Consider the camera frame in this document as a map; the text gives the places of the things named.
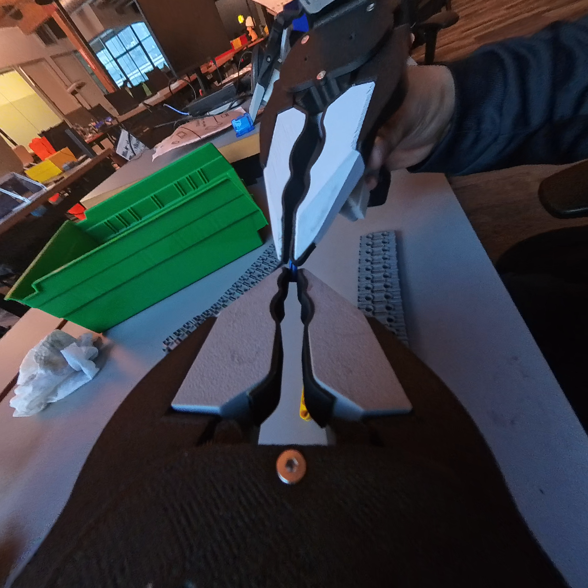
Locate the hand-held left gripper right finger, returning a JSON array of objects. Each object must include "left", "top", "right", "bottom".
[{"left": 298, "top": 268, "right": 413, "bottom": 426}]

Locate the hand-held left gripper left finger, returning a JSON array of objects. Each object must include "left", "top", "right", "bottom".
[{"left": 170, "top": 270, "right": 290, "bottom": 422}]

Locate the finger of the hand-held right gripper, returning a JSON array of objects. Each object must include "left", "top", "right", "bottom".
[
  {"left": 291, "top": 83, "right": 375, "bottom": 267},
  {"left": 259, "top": 108, "right": 308, "bottom": 262}
]

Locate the green plastic bin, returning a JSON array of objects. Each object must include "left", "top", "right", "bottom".
[{"left": 5, "top": 142, "right": 269, "bottom": 334}]

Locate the person's right hand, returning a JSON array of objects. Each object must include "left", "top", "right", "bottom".
[{"left": 367, "top": 66, "right": 457, "bottom": 173}]

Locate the grey track strip right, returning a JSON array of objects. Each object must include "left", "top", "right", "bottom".
[{"left": 163, "top": 243, "right": 282, "bottom": 353}]

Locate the flat grey track strip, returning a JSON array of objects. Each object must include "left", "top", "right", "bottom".
[{"left": 358, "top": 231, "right": 409, "bottom": 347}]

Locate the printed paper sheet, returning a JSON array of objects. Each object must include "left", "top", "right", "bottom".
[{"left": 152, "top": 108, "right": 249, "bottom": 160}]

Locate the black monitor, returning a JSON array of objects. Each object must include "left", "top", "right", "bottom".
[{"left": 138, "top": 0, "right": 230, "bottom": 76}]

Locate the crumpled white tissue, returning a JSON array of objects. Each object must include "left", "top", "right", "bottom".
[{"left": 9, "top": 330, "right": 104, "bottom": 418}]

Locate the large paned window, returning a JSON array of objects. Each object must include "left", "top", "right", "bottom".
[{"left": 89, "top": 22, "right": 159, "bottom": 88}]

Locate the yellow storage bin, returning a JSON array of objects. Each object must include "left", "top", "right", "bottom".
[{"left": 25, "top": 147, "right": 78, "bottom": 182}]

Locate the orange storage bin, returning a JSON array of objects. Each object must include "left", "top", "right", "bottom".
[{"left": 28, "top": 135, "right": 62, "bottom": 161}]

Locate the clear plastic box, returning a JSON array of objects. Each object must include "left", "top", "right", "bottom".
[{"left": 0, "top": 172, "right": 47, "bottom": 220}]

